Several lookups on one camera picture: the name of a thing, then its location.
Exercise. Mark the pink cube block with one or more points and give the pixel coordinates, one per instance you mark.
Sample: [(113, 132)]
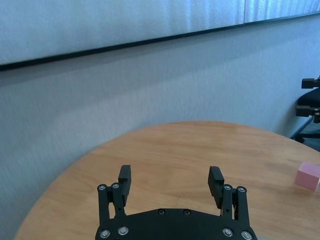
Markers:
[(307, 178)]

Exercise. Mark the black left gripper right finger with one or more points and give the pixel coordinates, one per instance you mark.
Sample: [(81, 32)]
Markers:
[(225, 197)]

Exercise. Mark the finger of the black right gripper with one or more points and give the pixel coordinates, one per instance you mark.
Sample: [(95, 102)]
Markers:
[(310, 83), (306, 111)]

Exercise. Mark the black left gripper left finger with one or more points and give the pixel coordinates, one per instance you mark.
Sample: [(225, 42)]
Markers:
[(120, 195)]

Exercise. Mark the black horizontal trim strip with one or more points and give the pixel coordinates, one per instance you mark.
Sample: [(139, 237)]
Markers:
[(125, 45)]

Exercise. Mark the white wall panel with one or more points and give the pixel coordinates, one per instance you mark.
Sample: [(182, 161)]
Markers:
[(100, 25)]

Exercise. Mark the black office chair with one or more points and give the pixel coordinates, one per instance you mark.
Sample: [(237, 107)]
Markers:
[(310, 98)]

